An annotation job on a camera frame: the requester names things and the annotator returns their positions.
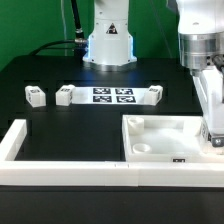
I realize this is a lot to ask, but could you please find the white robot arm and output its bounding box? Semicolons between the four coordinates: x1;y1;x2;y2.
83;0;224;147

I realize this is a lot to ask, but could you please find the white square table top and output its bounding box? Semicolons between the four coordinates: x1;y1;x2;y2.
122;115;224;163

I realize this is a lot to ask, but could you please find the thin grey cable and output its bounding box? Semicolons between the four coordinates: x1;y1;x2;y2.
60;0;69;57

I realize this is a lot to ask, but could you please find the white U-shaped fence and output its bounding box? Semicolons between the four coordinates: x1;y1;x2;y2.
0;119;224;188

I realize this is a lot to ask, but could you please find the white marker base plate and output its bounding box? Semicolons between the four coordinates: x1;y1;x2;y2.
72;87;146;105

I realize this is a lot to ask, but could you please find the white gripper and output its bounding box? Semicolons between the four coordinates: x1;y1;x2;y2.
193;66;224;147

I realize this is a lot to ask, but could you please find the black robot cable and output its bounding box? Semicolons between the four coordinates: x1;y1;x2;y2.
29;0;89;57

